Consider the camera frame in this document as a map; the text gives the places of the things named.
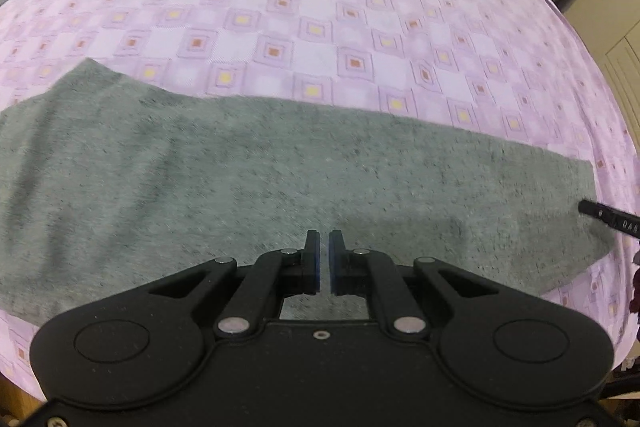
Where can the cream wardrobe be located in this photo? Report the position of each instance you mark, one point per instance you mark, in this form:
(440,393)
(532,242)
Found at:
(620,57)

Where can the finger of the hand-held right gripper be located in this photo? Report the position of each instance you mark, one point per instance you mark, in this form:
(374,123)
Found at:
(612,221)

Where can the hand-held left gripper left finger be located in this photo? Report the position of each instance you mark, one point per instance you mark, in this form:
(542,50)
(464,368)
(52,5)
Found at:
(314,264)

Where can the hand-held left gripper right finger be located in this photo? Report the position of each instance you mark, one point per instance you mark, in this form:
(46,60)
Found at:
(334,264)

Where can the grey towel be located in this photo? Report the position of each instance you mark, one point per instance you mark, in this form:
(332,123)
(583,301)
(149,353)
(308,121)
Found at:
(200,187)

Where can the purple patterned bed sheet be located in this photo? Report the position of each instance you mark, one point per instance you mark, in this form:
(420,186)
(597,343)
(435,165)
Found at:
(350,7)

